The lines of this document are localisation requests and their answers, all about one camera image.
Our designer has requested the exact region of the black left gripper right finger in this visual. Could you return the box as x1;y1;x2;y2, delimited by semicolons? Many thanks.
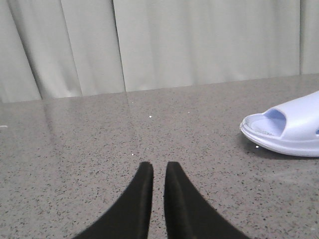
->
164;162;248;239

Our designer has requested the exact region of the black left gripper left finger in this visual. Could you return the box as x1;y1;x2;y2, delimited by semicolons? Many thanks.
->
75;162;154;239

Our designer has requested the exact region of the light blue slipper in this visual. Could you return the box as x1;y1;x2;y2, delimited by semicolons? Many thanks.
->
240;92;319;157

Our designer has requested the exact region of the white pleated curtain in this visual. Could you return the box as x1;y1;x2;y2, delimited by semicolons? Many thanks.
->
0;0;319;103

